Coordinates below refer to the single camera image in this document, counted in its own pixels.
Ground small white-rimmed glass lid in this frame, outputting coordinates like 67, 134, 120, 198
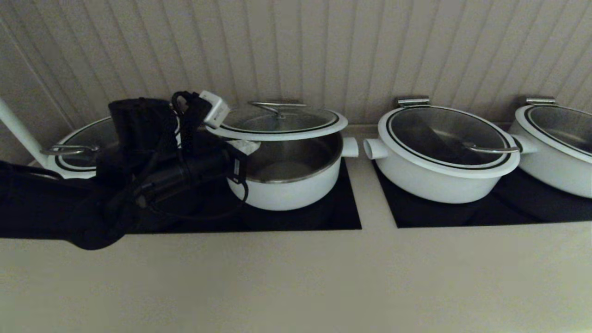
205, 100, 349, 142

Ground small white pot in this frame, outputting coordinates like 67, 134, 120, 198
226, 131, 359, 212

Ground large white-rimmed glass lid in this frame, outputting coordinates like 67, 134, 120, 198
40, 116, 117, 173
377, 106, 521, 179

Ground large white pot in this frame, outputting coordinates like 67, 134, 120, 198
45, 157, 99, 179
363, 137, 515, 204
508, 133, 592, 200

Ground white pot far right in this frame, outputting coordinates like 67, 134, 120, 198
514, 105, 592, 165

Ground white pole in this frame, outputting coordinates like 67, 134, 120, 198
0, 97, 49, 168

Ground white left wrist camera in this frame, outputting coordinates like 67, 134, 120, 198
198, 90, 231, 130

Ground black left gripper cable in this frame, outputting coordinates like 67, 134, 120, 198
147, 180, 251, 222

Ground black left camera cable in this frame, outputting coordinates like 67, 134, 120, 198
171, 91, 200, 112

